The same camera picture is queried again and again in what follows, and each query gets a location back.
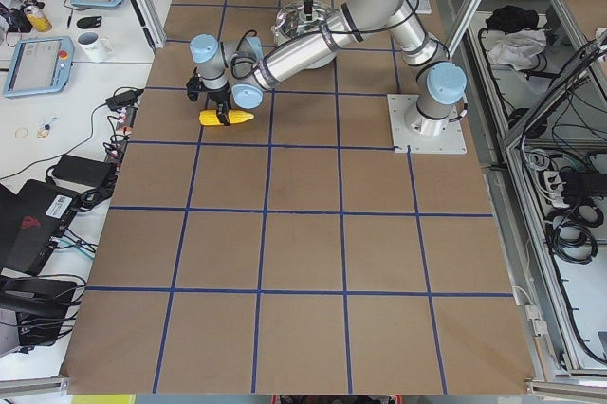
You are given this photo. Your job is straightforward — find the yellow corn cob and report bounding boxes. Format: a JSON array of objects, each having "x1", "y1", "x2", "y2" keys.
[{"x1": 198, "y1": 109, "x2": 255, "y2": 126}]

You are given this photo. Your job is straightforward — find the pale green electric pot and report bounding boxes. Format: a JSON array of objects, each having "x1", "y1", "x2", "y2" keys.
[{"x1": 274, "y1": 15, "x2": 330, "y2": 58}]

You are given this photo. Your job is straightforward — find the white mug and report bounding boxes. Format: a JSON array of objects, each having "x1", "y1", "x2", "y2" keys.
[{"x1": 77, "y1": 31, "x2": 114, "y2": 63}]

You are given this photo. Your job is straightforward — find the black power adapter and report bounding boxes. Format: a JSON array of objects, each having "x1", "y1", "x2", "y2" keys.
[{"x1": 51, "y1": 155, "x2": 115, "y2": 187}]

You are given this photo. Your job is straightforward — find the black computer mouse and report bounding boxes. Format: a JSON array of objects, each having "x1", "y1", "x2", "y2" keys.
[{"x1": 76, "y1": 16, "x2": 102, "y2": 29}]

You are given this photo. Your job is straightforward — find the blue teach pendant near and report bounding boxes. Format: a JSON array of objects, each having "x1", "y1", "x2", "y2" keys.
[{"x1": 3, "y1": 36, "x2": 74, "y2": 98}]

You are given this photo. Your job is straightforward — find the yellow drink can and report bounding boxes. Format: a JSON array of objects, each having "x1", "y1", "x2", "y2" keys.
[{"x1": 24, "y1": 4, "x2": 52, "y2": 32}]

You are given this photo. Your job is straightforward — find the black cloth pile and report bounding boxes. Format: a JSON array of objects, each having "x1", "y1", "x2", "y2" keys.
[{"x1": 486, "y1": 5, "x2": 539, "y2": 33}]

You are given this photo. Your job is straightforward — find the black laptop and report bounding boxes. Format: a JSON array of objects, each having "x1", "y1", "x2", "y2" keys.
[{"x1": 1, "y1": 179, "x2": 80, "y2": 276}]

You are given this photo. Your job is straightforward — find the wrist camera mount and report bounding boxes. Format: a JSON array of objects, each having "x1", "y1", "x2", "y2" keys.
[{"x1": 186, "y1": 72, "x2": 206, "y2": 102}]

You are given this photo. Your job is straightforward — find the coiled black cables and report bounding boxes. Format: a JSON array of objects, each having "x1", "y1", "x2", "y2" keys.
[{"x1": 544, "y1": 213, "x2": 598, "y2": 266}]

